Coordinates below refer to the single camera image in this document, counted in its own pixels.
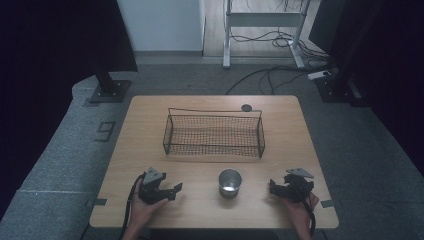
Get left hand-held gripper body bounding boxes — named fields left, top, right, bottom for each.
left=137, top=166, right=172, bottom=205

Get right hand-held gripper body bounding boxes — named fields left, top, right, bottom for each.
left=282, top=167, right=315, bottom=203

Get metal cup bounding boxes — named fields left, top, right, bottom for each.
left=218, top=168, right=243, bottom=200

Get black wire mesh basket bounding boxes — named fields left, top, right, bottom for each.
left=162, top=107, right=267, bottom=159

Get person's right hand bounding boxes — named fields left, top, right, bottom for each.
left=281, top=191, right=320, bottom=232

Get person's left hand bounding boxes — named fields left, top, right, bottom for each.
left=130, top=189, right=170, bottom=229

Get white power strip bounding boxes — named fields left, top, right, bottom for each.
left=306, top=69, right=332, bottom=81

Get dark curtain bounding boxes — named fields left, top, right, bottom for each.
left=0, top=0, right=139, bottom=214
left=307, top=0, right=424, bottom=174

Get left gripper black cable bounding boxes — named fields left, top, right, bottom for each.
left=118, top=171, right=148, bottom=240

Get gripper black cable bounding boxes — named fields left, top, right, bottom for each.
left=293, top=186, right=317, bottom=238
left=118, top=171, right=148, bottom=240

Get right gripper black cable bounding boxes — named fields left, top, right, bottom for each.
left=293, top=186, right=317, bottom=238

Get black stand with base plate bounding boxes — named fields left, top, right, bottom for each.
left=314, top=0, right=388, bottom=105
left=88, top=63, right=132, bottom=104

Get black floor cables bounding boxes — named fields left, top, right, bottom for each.
left=225, top=0, right=338, bottom=96

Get white metal desk frame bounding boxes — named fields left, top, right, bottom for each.
left=222, top=0, right=306, bottom=70

